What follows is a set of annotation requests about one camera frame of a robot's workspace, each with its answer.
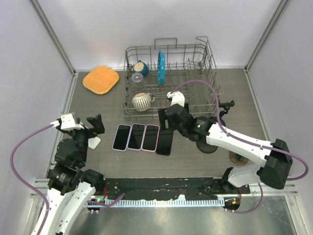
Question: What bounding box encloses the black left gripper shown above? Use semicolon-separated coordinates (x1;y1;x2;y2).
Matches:
67;113;104;164

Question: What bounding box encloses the black phone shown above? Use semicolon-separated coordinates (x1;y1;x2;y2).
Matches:
156;129;173;156

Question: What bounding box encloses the black round-base phone stand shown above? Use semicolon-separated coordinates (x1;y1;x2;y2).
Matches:
219;100;235;117

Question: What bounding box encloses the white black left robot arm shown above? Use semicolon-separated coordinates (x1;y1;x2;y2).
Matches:
32;113;105;235

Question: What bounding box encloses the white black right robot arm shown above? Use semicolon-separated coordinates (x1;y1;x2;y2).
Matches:
158;104;293;193

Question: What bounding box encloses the white stand of pink phone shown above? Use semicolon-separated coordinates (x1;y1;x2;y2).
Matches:
88;137;101;149

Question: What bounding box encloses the wooden rimmed round stand base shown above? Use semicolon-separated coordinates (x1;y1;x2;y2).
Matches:
229;151;249;165

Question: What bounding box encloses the white grey striped mug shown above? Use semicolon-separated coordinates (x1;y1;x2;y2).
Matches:
132;93;155;112

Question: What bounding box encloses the blue dotted plate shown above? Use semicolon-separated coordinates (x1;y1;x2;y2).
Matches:
157;51;166;85

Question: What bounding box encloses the clear drinking glass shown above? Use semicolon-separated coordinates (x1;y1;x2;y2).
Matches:
131;72;145;94

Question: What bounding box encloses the dark blue ceramic cup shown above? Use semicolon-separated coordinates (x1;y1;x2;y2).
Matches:
134;60;149;77

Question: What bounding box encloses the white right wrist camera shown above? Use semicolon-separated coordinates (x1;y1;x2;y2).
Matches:
166;91;185;107

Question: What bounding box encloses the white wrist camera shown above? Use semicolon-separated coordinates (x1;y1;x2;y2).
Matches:
50;113;84;131
166;91;185;107

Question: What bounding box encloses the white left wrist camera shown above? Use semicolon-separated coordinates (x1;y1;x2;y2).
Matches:
50;113;84;131

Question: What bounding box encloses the grey wire dish rack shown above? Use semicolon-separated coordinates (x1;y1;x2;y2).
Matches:
121;36;224;119

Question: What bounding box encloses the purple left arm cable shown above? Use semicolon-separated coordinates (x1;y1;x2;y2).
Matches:
10;124;61;233

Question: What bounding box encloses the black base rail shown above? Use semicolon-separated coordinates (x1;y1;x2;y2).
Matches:
102;177;250;201

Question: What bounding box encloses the white slotted cable duct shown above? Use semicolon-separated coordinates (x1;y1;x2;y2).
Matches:
111;197;224;208

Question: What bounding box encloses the aluminium frame post left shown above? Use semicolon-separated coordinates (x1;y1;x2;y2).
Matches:
29;0;75;75

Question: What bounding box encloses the aluminium frame post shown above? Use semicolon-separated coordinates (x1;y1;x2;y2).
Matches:
245;0;290;72
29;0;75;75

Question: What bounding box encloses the aluminium frame post right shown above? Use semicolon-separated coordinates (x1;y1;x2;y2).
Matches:
245;0;290;72

